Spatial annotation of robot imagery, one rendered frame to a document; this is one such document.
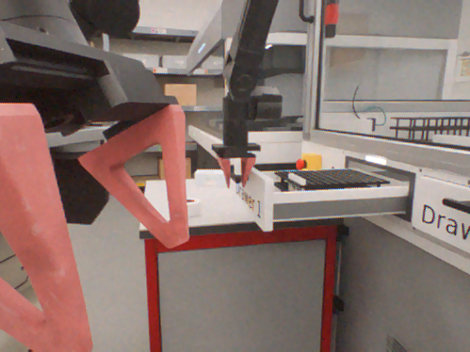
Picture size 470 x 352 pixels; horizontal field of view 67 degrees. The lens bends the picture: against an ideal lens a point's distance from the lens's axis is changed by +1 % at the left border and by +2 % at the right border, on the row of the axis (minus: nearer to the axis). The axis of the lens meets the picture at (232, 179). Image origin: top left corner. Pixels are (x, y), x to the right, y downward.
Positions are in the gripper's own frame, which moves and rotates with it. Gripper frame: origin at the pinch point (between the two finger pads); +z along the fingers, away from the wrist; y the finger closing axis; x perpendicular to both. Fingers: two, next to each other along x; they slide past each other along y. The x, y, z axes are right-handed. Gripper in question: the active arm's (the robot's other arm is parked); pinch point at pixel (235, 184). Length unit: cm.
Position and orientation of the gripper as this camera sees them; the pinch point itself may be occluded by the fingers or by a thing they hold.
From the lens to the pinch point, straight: 79.9
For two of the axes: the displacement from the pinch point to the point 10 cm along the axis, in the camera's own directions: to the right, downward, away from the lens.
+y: 9.8, -0.5, 2.1
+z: 0.1, 9.8, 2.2
